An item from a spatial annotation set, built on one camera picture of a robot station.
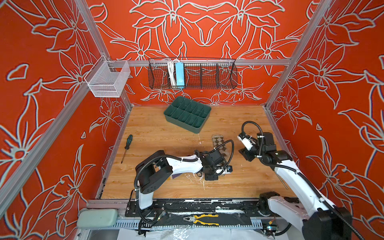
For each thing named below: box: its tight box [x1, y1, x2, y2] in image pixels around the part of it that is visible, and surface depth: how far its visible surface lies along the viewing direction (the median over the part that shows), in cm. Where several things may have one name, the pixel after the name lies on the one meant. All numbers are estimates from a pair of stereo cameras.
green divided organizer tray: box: [163, 96, 212, 134], surface depth 112 cm
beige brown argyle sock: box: [211, 133, 230, 156], surface depth 100 cm
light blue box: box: [175, 62, 185, 87], surface depth 91 cm
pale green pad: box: [76, 208, 118, 229], surface depth 70 cm
